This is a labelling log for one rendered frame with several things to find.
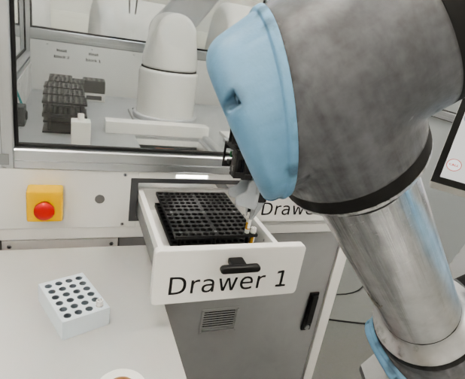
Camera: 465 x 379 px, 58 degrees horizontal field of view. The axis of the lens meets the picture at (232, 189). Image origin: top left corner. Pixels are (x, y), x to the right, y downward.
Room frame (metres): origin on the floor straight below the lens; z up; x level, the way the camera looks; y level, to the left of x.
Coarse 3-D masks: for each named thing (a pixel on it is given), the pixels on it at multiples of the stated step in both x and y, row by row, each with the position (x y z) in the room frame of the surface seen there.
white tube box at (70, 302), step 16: (48, 288) 0.63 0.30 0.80; (64, 288) 0.64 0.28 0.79; (80, 288) 0.65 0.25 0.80; (48, 304) 0.60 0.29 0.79; (64, 304) 0.60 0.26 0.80; (80, 304) 0.60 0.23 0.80; (64, 320) 0.56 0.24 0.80; (80, 320) 0.57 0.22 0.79; (96, 320) 0.59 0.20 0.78; (64, 336) 0.55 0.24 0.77
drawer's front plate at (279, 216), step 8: (280, 200) 1.05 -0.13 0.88; (288, 200) 1.06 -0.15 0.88; (264, 208) 1.03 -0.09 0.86; (272, 208) 1.04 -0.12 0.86; (280, 208) 1.05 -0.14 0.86; (256, 216) 1.02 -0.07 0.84; (264, 216) 1.03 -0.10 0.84; (272, 216) 1.04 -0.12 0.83; (280, 216) 1.05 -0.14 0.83; (288, 216) 1.06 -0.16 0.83; (296, 216) 1.07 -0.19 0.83; (304, 216) 1.08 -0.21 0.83; (312, 216) 1.09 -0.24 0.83; (320, 216) 1.10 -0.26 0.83
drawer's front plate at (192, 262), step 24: (168, 264) 0.61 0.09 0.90; (192, 264) 0.63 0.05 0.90; (216, 264) 0.65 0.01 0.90; (264, 264) 0.68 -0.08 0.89; (288, 264) 0.70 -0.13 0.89; (168, 288) 0.62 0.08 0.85; (216, 288) 0.65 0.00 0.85; (240, 288) 0.67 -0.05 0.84; (264, 288) 0.69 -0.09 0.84; (288, 288) 0.71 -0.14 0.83
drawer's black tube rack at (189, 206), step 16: (160, 192) 0.92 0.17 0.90; (176, 192) 0.94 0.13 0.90; (160, 208) 0.90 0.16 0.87; (176, 208) 0.85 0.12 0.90; (192, 208) 0.86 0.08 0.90; (208, 208) 0.87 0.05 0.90; (224, 208) 0.89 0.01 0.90; (176, 224) 0.77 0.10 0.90; (192, 224) 0.78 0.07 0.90; (208, 224) 0.80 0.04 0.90; (224, 224) 0.81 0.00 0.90; (240, 224) 0.82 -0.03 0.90; (176, 240) 0.76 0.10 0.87; (192, 240) 0.77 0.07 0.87; (208, 240) 0.78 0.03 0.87; (224, 240) 0.79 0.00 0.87; (240, 240) 0.81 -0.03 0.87
